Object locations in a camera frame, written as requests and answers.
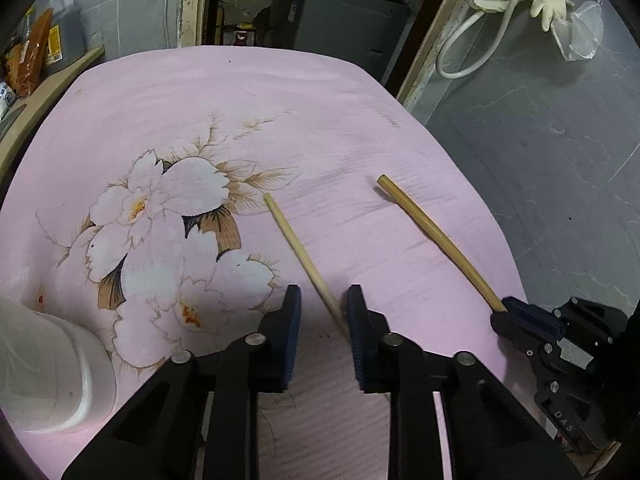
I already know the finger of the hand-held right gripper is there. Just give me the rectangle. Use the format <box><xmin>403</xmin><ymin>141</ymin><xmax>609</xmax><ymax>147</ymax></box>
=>
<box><xmin>489</xmin><ymin>311</ymin><xmax>548</xmax><ymax>357</ymax></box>
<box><xmin>501</xmin><ymin>296</ymin><xmax>562</xmax><ymax>343</ymax></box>

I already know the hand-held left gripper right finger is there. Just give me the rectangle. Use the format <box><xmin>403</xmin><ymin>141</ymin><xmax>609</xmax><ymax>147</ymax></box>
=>
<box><xmin>345</xmin><ymin>284</ymin><xmax>583</xmax><ymax>480</ymax></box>

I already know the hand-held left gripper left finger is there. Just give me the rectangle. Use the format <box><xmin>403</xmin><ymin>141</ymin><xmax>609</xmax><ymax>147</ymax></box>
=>
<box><xmin>60</xmin><ymin>284</ymin><xmax>304</xmax><ymax>480</ymax></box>

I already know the thin wooden chopstick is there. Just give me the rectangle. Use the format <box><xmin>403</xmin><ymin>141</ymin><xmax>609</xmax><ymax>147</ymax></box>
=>
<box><xmin>263</xmin><ymin>192</ymin><xmax>352</xmax><ymax>340</ymax></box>

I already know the thick wooden chopstick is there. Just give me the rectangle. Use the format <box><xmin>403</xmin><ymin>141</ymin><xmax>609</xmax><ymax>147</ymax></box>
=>
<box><xmin>376</xmin><ymin>174</ymin><xmax>508</xmax><ymax>314</ymax></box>

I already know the white plastic utensil holder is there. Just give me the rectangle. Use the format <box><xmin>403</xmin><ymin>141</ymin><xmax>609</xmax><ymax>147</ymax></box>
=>
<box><xmin>0</xmin><ymin>292</ymin><xmax>119</xmax><ymax>435</ymax></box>

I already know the pink floral tablecloth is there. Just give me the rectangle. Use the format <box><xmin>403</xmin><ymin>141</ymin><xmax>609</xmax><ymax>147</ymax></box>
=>
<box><xmin>0</xmin><ymin>45</ymin><xmax>531</xmax><ymax>480</ymax></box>

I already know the clear plastic bag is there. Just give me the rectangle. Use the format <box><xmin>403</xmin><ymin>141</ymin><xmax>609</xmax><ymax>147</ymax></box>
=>
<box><xmin>552</xmin><ymin>0</ymin><xmax>606</xmax><ymax>62</ymax></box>

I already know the dark grey cabinet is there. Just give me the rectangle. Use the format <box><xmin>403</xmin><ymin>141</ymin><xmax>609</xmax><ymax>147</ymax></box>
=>
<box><xmin>272</xmin><ymin>0</ymin><xmax>417</xmax><ymax>85</ymax></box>

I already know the dark liquid plastic jug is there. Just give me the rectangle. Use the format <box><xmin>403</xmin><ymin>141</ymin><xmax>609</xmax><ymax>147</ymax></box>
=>
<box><xmin>46</xmin><ymin>0</ymin><xmax>85</xmax><ymax>69</ymax></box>

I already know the orange seasoning packet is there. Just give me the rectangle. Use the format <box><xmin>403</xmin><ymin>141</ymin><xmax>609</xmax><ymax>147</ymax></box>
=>
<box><xmin>4</xmin><ymin>8</ymin><xmax>55</xmax><ymax>97</ymax></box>

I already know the white hose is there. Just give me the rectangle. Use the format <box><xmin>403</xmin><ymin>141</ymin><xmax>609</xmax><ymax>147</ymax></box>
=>
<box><xmin>435</xmin><ymin>0</ymin><xmax>527</xmax><ymax>81</ymax></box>

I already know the wooden door frame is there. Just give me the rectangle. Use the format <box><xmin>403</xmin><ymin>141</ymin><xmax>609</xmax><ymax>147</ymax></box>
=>
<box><xmin>176</xmin><ymin>0</ymin><xmax>487</xmax><ymax>111</ymax></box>

